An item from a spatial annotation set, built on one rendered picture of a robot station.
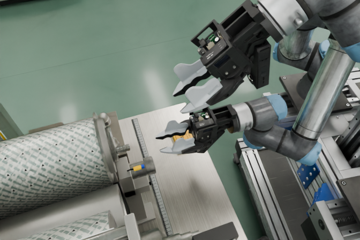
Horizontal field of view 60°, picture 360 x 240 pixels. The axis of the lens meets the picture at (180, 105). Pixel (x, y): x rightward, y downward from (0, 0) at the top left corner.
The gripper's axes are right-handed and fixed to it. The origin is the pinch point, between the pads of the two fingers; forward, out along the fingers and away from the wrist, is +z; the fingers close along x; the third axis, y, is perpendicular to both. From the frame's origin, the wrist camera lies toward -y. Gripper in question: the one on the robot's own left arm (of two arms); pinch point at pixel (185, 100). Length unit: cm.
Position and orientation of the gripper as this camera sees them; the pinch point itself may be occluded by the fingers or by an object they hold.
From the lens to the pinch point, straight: 57.4
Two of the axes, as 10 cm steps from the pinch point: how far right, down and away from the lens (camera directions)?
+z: -7.2, 5.9, 3.5
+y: -6.1, -3.1, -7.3
